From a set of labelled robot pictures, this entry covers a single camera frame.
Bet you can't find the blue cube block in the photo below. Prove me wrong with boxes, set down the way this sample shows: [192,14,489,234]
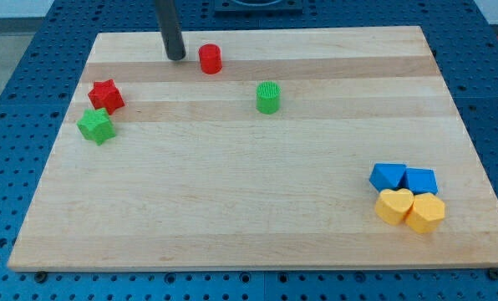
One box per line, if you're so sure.
[399,168,438,195]

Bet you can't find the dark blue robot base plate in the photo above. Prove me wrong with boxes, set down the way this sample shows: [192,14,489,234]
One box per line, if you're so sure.
[211,0,303,15]

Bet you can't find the green cylinder block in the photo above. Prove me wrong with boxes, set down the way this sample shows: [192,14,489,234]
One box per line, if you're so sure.
[256,81,281,115]

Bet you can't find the red star block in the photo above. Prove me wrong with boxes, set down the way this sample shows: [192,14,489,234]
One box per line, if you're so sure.
[88,79,125,115]

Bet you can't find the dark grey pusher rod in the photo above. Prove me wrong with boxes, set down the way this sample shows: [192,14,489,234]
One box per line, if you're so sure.
[154,0,186,61]

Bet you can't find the yellow heart block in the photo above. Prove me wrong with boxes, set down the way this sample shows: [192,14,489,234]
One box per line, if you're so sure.
[374,188,414,226]

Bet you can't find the blue triangle block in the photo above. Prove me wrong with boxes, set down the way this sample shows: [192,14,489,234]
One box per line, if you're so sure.
[368,163,407,191]

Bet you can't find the light wooden board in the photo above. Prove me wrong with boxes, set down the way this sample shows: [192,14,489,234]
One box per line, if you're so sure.
[8,26,498,272]

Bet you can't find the red cylinder block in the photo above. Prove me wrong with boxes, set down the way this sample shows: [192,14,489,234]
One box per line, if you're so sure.
[198,43,222,74]

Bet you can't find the yellow hexagon block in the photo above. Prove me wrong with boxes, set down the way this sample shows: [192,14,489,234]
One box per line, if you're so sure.
[404,192,445,233]

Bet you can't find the green star block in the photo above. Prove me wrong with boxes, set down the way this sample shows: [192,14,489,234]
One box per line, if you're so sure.
[77,108,116,145]

